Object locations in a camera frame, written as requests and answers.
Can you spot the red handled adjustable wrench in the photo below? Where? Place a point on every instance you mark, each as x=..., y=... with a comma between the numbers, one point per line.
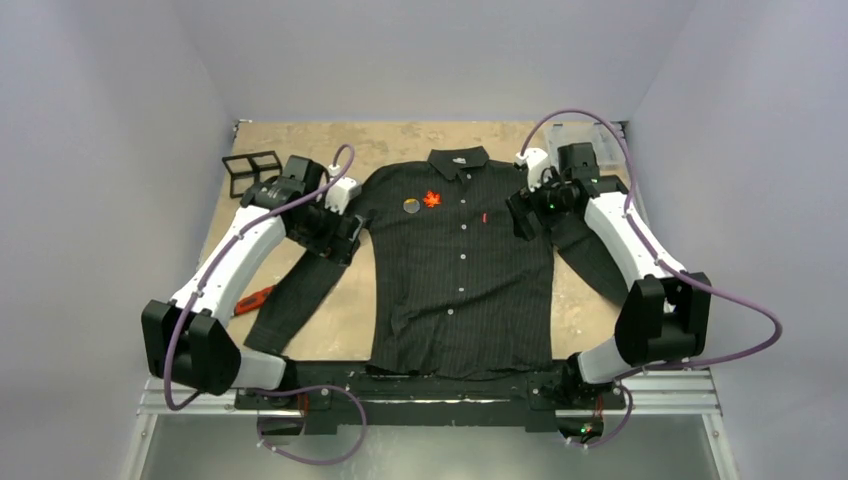
x=252, y=302

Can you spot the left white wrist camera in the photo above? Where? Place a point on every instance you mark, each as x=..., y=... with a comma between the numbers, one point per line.
x=339, y=196

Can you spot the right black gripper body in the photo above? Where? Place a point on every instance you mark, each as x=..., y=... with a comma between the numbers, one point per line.
x=525, y=216

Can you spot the clear plastic organizer box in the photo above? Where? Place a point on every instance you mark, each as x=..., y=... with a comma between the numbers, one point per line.
x=609, y=155

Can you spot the black display frame box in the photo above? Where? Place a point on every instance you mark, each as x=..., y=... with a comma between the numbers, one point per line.
x=245, y=170

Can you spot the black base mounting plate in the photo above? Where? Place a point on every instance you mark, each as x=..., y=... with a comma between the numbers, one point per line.
x=335, y=393

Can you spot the black pinstriped shirt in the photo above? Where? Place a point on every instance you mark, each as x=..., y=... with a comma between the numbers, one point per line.
x=458, y=295

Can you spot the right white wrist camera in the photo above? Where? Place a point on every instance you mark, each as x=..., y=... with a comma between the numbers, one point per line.
x=533, y=161

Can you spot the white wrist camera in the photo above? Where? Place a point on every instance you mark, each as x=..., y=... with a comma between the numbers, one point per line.
x=339, y=196
x=533, y=161

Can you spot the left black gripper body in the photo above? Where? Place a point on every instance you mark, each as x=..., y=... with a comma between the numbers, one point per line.
x=318, y=232

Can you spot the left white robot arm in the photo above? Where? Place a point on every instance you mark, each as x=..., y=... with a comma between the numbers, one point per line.
x=185, y=337

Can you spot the round silver brooch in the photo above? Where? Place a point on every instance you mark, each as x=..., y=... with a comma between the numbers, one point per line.
x=411, y=205

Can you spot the aluminium rail frame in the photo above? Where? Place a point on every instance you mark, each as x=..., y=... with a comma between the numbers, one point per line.
x=675, y=431

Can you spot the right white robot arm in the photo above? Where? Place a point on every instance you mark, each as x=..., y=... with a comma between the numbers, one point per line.
x=663, y=319

